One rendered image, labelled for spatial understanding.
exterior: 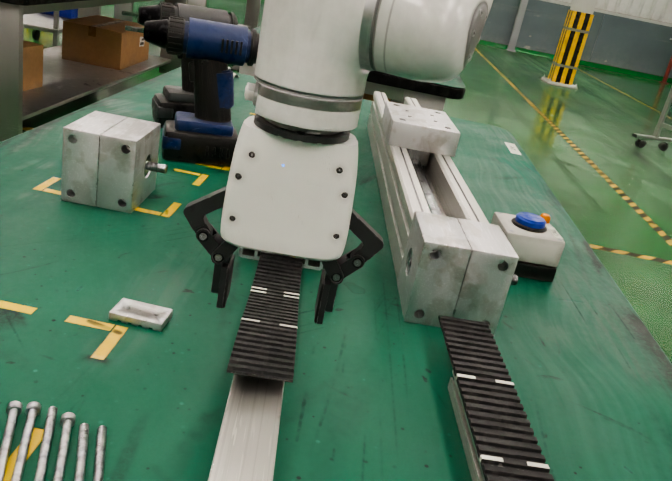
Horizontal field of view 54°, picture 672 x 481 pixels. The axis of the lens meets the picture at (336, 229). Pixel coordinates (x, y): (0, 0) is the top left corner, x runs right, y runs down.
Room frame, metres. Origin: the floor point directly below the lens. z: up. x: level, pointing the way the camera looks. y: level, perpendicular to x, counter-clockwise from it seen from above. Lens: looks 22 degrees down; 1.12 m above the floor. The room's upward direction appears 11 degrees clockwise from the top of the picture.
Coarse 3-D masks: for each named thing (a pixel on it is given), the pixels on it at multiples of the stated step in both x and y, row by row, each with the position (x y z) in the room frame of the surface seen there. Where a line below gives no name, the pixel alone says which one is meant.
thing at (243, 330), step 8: (240, 328) 0.48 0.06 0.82; (248, 328) 0.49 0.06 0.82; (256, 328) 0.49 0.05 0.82; (248, 336) 0.47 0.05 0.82; (256, 336) 0.48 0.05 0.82; (264, 336) 0.48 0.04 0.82; (272, 336) 0.48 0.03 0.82; (280, 336) 0.49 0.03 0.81; (288, 336) 0.49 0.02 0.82; (296, 336) 0.49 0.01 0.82
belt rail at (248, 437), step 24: (240, 384) 0.42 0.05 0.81; (264, 384) 0.42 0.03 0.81; (240, 408) 0.39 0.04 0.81; (264, 408) 0.39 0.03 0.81; (240, 432) 0.36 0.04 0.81; (264, 432) 0.37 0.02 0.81; (216, 456) 0.34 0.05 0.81; (240, 456) 0.34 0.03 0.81; (264, 456) 0.35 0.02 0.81; (216, 480) 0.32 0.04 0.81; (240, 480) 0.32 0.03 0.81; (264, 480) 0.32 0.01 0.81
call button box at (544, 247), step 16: (496, 224) 0.85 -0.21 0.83; (512, 224) 0.84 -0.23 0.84; (512, 240) 0.80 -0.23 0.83; (528, 240) 0.80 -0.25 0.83; (544, 240) 0.81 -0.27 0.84; (560, 240) 0.81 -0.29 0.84; (528, 256) 0.80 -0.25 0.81; (544, 256) 0.81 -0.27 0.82; (560, 256) 0.81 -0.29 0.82; (528, 272) 0.80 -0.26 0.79; (544, 272) 0.81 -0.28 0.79
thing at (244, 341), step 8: (240, 336) 0.47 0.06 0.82; (240, 344) 0.46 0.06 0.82; (248, 344) 0.46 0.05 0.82; (256, 344) 0.46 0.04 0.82; (264, 344) 0.46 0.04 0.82; (272, 344) 0.47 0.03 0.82; (280, 344) 0.47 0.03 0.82; (288, 344) 0.47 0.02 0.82; (280, 352) 0.46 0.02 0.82; (288, 352) 0.46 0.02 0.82
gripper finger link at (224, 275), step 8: (200, 232) 0.49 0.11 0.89; (208, 232) 0.49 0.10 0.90; (216, 232) 0.50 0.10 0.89; (200, 240) 0.49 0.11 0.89; (208, 240) 0.49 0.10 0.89; (216, 240) 0.49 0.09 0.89; (208, 248) 0.49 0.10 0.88; (232, 256) 0.51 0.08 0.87; (216, 264) 0.49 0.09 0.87; (224, 264) 0.49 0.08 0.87; (232, 264) 0.50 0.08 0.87; (216, 272) 0.49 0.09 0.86; (224, 272) 0.48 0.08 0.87; (232, 272) 0.51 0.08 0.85; (216, 280) 0.49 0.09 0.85; (224, 280) 0.48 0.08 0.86; (216, 288) 0.49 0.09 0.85; (224, 288) 0.48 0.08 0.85; (224, 296) 0.48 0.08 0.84; (224, 304) 0.49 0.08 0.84
